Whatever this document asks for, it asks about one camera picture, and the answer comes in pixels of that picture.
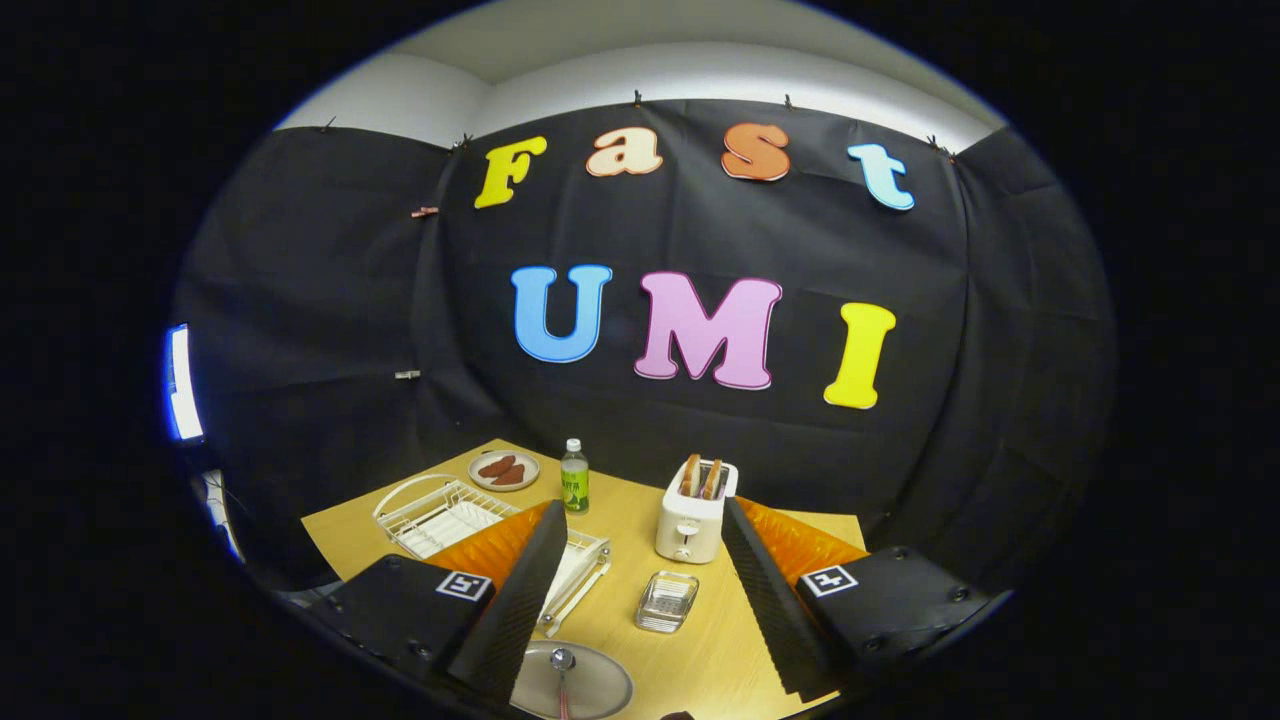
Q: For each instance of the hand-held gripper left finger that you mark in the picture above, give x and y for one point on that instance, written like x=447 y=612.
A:
x=520 y=600

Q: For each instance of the white toaster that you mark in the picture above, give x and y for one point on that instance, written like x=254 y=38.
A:
x=690 y=530

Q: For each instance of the bright white light panel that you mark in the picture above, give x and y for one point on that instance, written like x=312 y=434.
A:
x=183 y=385

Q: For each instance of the white round plate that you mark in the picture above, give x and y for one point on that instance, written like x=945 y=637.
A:
x=600 y=690

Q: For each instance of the small plate with sausages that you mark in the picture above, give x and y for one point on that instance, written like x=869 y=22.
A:
x=528 y=463

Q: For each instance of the toast bread slice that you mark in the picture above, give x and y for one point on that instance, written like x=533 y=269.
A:
x=690 y=475
x=712 y=480

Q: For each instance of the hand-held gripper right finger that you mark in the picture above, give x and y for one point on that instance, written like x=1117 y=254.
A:
x=765 y=600

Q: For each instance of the green label drink bottle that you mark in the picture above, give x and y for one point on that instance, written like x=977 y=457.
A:
x=575 y=485

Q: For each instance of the brown sausage piece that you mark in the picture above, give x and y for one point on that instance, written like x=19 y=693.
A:
x=511 y=475
x=496 y=466

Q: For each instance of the white dish rack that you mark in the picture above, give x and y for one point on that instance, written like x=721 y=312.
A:
x=445 y=520

